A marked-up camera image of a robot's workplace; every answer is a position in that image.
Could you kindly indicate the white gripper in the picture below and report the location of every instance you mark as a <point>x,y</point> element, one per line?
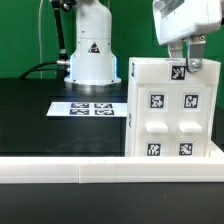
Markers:
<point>178,19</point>

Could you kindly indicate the white cabinet top block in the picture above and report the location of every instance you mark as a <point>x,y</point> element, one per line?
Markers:
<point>167,70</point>

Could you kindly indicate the white cabinet body box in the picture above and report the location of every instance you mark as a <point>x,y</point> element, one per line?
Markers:
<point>132,117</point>

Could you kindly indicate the white cabinet door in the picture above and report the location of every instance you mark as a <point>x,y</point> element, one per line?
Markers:
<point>191,118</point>
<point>154,121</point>

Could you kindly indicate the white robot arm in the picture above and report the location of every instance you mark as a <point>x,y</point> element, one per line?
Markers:
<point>94,65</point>

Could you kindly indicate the white base tag plate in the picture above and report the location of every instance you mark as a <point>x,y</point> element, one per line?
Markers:
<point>87,109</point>

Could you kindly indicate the white L-shaped fence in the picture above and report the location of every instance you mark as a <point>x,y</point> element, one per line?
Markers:
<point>82,170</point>

